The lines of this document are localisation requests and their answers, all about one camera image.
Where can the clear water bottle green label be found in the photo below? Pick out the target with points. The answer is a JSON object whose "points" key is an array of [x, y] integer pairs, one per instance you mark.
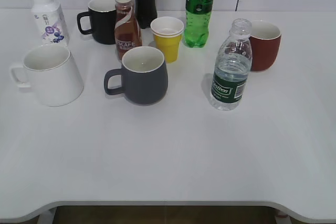
{"points": [[232, 66]]}

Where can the white ceramic mug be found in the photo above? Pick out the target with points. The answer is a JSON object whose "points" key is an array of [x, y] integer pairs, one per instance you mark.
{"points": [[51, 72]]}

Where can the dark grey ceramic mug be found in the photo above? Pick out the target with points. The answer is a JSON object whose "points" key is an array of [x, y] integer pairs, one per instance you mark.
{"points": [[144, 77]]}

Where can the black ceramic mug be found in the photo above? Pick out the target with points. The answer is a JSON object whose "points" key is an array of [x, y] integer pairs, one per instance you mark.
{"points": [[102, 15]]}

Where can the red ceramic mug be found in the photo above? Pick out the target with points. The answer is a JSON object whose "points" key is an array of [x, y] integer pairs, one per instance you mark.
{"points": [[265, 41]]}

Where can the yellow paper cup stack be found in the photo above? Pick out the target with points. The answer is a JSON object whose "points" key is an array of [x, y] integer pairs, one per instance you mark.
{"points": [[167, 34]]}

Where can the brown coffee drink bottle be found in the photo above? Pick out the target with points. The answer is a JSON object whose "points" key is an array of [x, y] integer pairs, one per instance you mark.
{"points": [[127, 31]]}

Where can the green soda bottle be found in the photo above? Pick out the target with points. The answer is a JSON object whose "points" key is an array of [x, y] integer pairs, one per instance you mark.
{"points": [[198, 14]]}

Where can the white blueberry milk carton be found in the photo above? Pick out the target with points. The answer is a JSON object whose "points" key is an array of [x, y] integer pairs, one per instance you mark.
{"points": [[50, 21]]}

